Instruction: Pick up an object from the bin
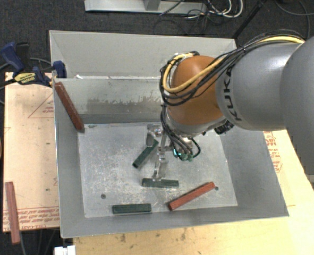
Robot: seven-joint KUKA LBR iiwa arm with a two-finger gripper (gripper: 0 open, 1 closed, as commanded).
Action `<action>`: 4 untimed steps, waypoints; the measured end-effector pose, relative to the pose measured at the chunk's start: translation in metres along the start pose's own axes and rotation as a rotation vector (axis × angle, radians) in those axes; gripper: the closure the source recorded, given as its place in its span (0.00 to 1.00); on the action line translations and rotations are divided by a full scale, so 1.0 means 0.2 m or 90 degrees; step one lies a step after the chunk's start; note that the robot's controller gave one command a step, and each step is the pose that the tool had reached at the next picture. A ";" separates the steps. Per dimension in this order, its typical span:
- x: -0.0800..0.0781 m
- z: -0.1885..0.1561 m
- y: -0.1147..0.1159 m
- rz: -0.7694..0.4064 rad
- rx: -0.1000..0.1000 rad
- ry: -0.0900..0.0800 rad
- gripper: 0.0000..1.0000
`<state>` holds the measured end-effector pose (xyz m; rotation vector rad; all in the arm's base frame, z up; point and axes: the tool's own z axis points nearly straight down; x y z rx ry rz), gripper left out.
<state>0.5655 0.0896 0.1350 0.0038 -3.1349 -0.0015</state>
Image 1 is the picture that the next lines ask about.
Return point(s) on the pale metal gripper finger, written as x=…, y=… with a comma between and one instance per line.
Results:
x=161, y=169
x=149, y=138

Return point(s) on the dark green flat block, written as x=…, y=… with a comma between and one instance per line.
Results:
x=143, y=157
x=131, y=208
x=170, y=183

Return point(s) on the grey metal bin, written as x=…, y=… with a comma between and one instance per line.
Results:
x=114, y=153

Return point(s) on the red-brown flat block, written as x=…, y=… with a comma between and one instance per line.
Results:
x=69, y=108
x=12, y=211
x=191, y=196

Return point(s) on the brown cardboard board, red print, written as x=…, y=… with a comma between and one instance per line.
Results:
x=29, y=147

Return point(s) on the black cylinder on white bracket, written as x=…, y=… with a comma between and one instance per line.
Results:
x=224, y=128

